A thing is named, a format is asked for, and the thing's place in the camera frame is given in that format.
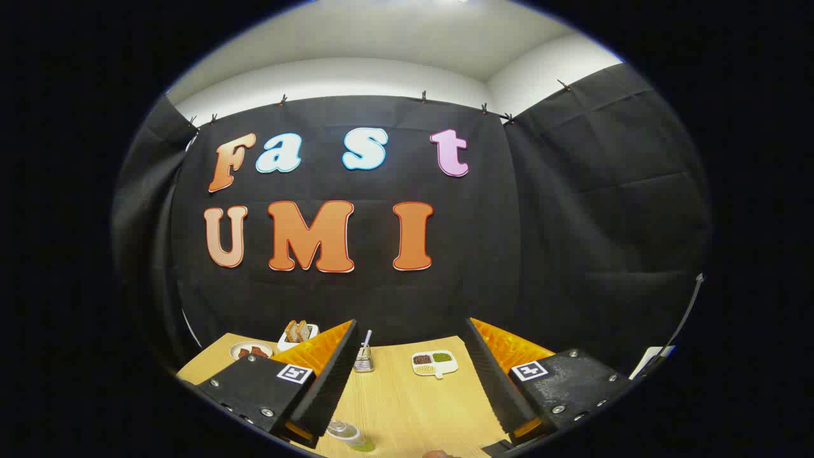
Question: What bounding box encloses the small white round plate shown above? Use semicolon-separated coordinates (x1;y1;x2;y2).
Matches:
230;342;273;361

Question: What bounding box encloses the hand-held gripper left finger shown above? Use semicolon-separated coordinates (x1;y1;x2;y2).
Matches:
196;319;361;449

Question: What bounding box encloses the white divided grain dish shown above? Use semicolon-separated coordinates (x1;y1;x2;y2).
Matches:
411;350;459;380

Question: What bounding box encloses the wooden table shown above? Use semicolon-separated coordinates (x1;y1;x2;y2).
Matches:
177;333;509;458

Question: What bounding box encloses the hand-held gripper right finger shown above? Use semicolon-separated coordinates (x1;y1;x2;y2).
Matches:
463;317;627;446

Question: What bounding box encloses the clear juice bottle green base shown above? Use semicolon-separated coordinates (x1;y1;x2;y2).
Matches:
327;420;376;453

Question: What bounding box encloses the white toaster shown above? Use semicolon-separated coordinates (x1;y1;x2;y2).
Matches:
277;323;319;351

